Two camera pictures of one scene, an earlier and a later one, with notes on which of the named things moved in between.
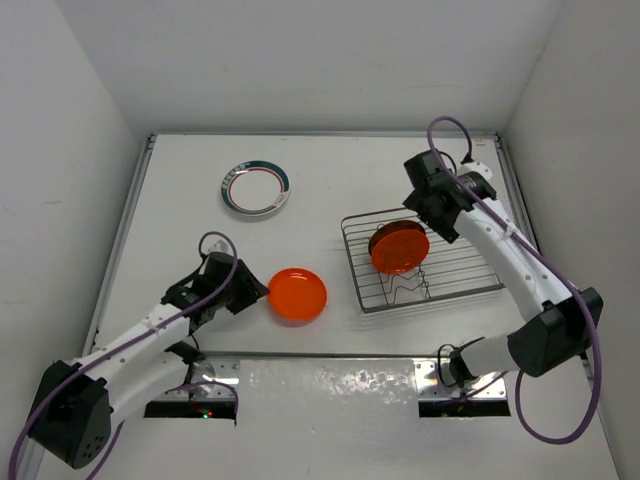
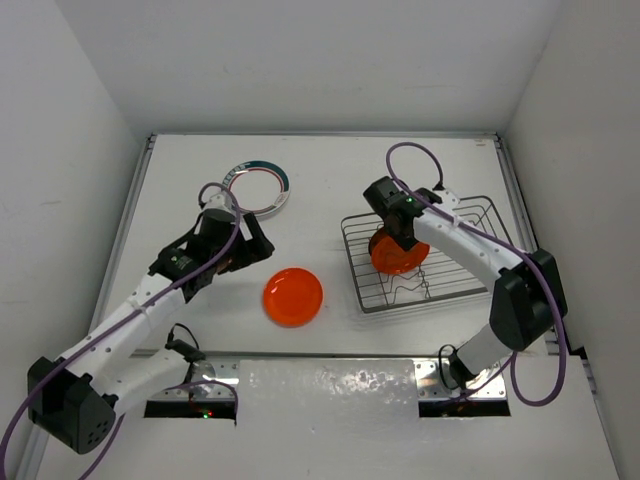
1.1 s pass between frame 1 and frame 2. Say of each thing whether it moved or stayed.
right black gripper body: moved
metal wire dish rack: stayed
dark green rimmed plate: stayed
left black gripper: moved
